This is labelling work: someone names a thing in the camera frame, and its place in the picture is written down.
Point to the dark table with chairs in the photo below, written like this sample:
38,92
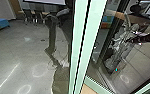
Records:
36,16

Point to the green framed glass partition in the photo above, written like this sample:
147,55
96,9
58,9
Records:
82,43

